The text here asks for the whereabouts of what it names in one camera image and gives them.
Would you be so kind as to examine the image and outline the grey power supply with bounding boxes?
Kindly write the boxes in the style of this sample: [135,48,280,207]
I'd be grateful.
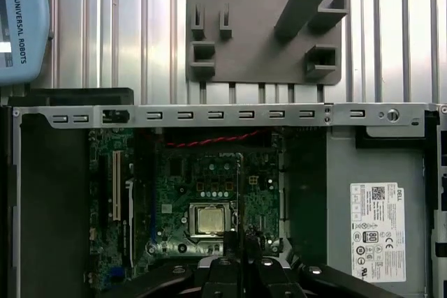
[326,126,434,298]

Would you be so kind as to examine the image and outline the silver CPU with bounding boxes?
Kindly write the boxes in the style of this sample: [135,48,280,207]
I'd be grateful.
[195,205,228,236]

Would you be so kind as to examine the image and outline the green motherboard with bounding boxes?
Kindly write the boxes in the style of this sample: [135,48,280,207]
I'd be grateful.
[87,126,291,278]

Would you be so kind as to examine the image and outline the black PC case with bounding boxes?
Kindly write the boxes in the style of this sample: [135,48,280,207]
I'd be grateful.
[0,87,447,298]

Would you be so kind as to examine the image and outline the red black twisted wire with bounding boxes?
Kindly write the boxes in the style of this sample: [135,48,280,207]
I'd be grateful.
[165,129,272,149]

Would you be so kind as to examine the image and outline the grey parts rack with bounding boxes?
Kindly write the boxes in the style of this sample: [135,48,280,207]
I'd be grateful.
[186,0,351,87]

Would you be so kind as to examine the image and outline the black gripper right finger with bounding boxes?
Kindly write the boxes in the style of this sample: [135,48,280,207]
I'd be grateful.
[243,233,404,298]

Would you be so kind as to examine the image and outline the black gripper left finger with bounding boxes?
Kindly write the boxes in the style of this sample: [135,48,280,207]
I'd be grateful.
[117,230,242,298]

